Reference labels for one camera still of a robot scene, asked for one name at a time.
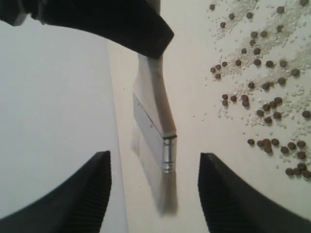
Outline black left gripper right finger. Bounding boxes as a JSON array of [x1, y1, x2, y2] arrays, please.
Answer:
[[198, 153, 311, 233]]

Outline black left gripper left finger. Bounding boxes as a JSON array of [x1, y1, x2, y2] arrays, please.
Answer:
[[0, 151, 112, 233]]

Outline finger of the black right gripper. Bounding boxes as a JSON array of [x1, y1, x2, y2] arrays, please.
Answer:
[[0, 0, 174, 58]]

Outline wooden paint brush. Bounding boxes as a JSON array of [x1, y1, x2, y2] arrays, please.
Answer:
[[132, 55, 178, 216]]

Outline pile of pellets and grains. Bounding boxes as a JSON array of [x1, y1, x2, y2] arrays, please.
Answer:
[[207, 0, 311, 182]]

